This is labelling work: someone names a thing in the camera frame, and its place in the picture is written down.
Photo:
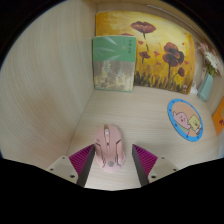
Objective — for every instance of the pink and white flowers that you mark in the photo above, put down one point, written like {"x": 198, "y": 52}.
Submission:
{"x": 210, "y": 58}

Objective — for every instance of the orange book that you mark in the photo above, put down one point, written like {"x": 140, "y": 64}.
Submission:
{"x": 219, "y": 120}

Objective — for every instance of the poppy flower painting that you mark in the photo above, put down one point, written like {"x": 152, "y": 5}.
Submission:
{"x": 165, "y": 53}

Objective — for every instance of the green cover book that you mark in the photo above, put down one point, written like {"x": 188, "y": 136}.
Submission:
{"x": 114, "y": 63}

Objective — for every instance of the pale green vase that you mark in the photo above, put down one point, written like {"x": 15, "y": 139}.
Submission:
{"x": 205, "y": 87}

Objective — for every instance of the pink computer mouse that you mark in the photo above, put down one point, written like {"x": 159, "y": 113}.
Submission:
{"x": 109, "y": 146}

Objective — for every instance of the round cartoon mouse pad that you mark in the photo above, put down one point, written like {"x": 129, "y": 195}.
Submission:
{"x": 185, "y": 120}

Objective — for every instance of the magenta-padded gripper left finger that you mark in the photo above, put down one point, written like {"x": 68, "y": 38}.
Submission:
{"x": 76, "y": 165}

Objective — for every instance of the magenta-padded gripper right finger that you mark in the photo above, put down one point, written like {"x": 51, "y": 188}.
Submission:
{"x": 150, "y": 165}

